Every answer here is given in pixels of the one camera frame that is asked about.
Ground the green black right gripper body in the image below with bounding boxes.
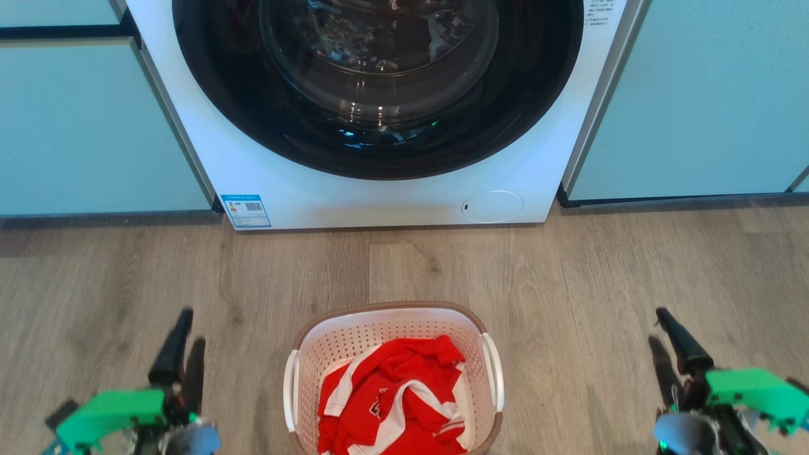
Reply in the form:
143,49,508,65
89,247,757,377
653,367,809,455

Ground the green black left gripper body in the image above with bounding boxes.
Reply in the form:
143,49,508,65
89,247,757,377
41,385,222,455

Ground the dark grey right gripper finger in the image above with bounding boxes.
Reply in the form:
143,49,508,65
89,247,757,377
648,336,684,409
655,307,715,375

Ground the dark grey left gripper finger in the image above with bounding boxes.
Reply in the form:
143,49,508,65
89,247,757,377
148,308,195,388
183,339,207,415

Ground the white perforated laundry basket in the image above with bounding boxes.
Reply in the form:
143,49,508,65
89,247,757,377
283,301,506,455

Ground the blue energy label sticker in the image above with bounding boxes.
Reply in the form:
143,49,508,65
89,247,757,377
221,194,272,229

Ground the red and white garment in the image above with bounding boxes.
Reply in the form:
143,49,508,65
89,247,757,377
316,335,469,455

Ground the round white filter cover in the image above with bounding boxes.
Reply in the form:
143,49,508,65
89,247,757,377
461,190,525,224

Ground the pale green cabinet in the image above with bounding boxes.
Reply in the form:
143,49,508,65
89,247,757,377
0,0,220,219
559,0,809,208

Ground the black round washer door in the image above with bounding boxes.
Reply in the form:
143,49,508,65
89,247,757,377
172,0,585,181

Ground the white front-load washing machine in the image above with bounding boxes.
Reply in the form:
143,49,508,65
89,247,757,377
126,0,652,231

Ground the printed text sticker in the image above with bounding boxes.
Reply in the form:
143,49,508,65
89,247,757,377
584,0,617,27

